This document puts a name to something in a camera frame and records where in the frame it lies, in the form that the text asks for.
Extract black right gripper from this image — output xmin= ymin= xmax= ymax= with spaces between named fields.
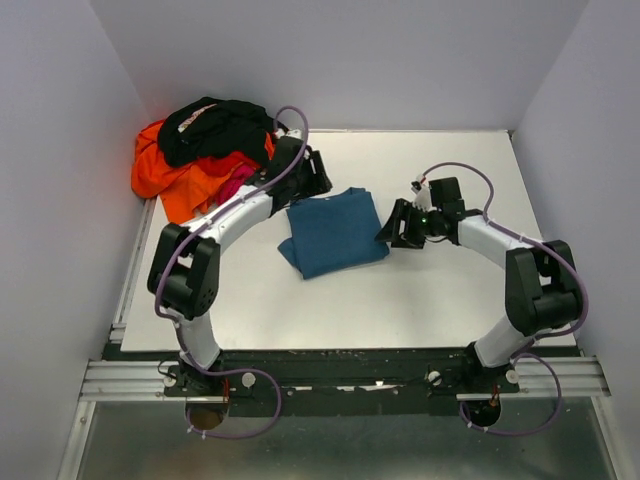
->
xmin=374 ymin=197 xmax=443 ymax=250

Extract teal blue t shirt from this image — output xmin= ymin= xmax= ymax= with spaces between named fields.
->
xmin=278 ymin=187 xmax=389 ymax=280

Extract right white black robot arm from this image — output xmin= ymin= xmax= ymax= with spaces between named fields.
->
xmin=375 ymin=177 xmax=584 ymax=392

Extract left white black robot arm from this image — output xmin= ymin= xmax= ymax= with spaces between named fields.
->
xmin=147 ymin=135 xmax=332 ymax=395

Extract magenta pink t shirt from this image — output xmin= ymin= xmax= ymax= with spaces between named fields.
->
xmin=215 ymin=164 xmax=255 ymax=205

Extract red t shirt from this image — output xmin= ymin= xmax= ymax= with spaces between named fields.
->
xmin=195 ymin=151 xmax=260 ymax=177

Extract black t shirt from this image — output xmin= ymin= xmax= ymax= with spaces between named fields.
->
xmin=157 ymin=97 xmax=283 ymax=168

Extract orange t shirt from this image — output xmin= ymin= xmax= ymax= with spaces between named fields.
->
xmin=131 ymin=121 xmax=275 ymax=224

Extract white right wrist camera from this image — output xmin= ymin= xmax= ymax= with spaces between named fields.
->
xmin=411 ymin=180 xmax=432 ymax=212

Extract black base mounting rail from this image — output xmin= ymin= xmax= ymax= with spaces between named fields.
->
xmin=101 ymin=346 xmax=581 ymax=419

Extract aluminium frame rail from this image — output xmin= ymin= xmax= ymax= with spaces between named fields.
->
xmin=80 ymin=357 xmax=611 ymax=403

